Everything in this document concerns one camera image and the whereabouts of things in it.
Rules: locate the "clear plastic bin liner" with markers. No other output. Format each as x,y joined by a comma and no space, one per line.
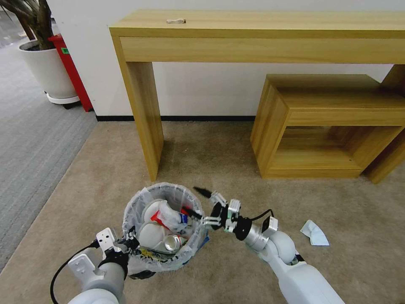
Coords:
134,206

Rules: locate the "red cabinet box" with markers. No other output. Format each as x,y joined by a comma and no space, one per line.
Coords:
74,73

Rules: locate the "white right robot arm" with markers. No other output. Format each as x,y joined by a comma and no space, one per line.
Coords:
300,278

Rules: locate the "white mesh trash bin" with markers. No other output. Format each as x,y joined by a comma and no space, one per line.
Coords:
164,264

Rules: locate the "light wooden desk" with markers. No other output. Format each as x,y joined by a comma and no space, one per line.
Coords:
253,41

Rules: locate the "small white folded paper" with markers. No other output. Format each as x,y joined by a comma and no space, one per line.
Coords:
176,21

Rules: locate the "red snack packet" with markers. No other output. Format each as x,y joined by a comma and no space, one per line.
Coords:
184,210

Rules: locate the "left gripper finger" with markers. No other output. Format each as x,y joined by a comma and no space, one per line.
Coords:
129,237
135,251

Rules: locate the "crumpled white plastic wrapper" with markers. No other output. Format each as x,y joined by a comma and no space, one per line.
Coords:
169,218

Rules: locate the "dark leafy potted plant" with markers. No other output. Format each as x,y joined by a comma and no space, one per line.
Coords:
34,22

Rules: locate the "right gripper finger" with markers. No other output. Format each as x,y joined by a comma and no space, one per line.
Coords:
208,220
217,197

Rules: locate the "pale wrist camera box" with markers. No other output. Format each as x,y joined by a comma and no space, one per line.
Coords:
234,208
106,239

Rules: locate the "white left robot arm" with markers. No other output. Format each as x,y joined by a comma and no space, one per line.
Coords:
101,285

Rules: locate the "crushed silver drink can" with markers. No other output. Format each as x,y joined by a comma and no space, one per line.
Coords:
172,243

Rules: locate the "white paper bowl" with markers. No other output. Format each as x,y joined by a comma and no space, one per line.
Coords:
150,236

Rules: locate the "black wall baseboard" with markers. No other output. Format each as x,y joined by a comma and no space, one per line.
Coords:
205,118

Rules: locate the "low wooden side table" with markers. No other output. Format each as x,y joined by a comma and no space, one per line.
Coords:
316,98

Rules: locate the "white wheeled pot stand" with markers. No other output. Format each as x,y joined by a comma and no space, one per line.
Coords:
63,100

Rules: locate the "white plant pot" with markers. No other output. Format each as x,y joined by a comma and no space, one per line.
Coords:
47,73

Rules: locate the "pale blue face mask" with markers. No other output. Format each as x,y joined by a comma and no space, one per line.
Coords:
316,236

